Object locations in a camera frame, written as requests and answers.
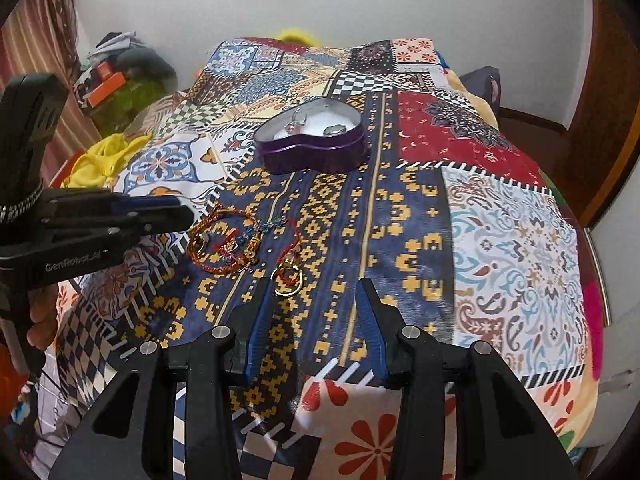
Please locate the yellow cloth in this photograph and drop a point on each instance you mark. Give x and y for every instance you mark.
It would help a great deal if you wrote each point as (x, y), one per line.
(102, 160)

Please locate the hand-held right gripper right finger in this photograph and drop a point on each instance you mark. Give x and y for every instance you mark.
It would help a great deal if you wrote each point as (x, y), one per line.
(372, 332)

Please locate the patchwork printed blanket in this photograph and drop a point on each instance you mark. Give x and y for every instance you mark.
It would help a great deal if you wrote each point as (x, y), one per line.
(425, 240)

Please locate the yellow fluffy object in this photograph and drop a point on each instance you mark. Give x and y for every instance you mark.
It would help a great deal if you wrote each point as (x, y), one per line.
(299, 35)

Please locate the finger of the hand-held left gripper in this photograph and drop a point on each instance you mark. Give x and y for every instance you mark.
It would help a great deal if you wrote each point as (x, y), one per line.
(145, 203)
(160, 221)

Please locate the pile of household clutter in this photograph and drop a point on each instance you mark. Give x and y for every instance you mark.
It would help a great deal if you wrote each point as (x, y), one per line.
(107, 67)

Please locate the purple heart-shaped tin box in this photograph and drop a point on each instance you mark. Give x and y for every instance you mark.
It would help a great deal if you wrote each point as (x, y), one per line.
(312, 152)

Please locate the person's left hand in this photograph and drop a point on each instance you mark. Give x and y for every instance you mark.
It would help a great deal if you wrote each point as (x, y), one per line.
(44, 312)

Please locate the gold hoop earring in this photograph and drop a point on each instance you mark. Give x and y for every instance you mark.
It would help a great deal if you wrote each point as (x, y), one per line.
(300, 275)
(280, 291)

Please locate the striped curtain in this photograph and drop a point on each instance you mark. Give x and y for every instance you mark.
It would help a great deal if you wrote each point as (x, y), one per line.
(35, 40)

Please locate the wooden door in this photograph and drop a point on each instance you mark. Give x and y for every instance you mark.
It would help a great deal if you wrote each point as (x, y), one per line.
(612, 110)

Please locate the green plastic bag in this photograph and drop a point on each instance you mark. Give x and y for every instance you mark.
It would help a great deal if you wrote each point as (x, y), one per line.
(125, 105)

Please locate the silver dangling earrings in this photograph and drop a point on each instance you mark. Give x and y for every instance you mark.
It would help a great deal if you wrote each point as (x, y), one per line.
(296, 121)

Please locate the silver pendant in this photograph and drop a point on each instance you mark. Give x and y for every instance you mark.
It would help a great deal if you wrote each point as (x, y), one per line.
(334, 130)

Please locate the dark blue pillow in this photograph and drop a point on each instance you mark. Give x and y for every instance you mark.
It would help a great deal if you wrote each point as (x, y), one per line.
(480, 87)

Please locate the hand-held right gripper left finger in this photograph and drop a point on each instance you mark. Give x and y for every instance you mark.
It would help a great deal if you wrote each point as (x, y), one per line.
(256, 332)

